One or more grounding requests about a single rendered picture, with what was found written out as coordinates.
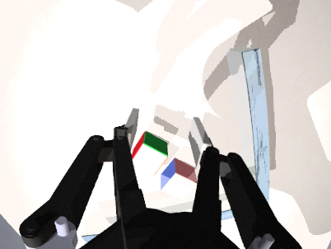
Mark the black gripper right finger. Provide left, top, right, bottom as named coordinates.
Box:
left=189, top=116, right=302, bottom=249

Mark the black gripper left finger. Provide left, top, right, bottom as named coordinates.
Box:
left=19, top=108, right=158, bottom=249

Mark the transparent cube with white, blue and red faces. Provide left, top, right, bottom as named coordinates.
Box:
left=161, top=157, right=198, bottom=200

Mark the multicoloured cube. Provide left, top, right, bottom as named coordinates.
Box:
left=132, top=131, right=168, bottom=176

